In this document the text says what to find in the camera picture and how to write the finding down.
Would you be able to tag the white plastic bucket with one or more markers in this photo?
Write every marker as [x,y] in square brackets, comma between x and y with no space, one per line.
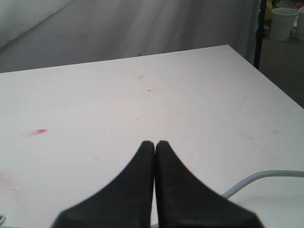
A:
[282,23]

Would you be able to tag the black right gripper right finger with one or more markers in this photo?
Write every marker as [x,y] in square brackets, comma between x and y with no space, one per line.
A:
[183,201]

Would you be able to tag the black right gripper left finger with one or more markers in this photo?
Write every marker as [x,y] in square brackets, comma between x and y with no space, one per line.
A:
[126,202]

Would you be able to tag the grey backdrop cloth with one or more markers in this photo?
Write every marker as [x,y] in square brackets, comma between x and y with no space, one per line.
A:
[49,33]

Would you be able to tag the white five-outlet power strip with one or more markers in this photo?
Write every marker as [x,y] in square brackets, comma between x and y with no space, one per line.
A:
[2,219]

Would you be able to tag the black tripod stand pole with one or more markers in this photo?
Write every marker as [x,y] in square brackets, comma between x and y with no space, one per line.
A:
[260,33]

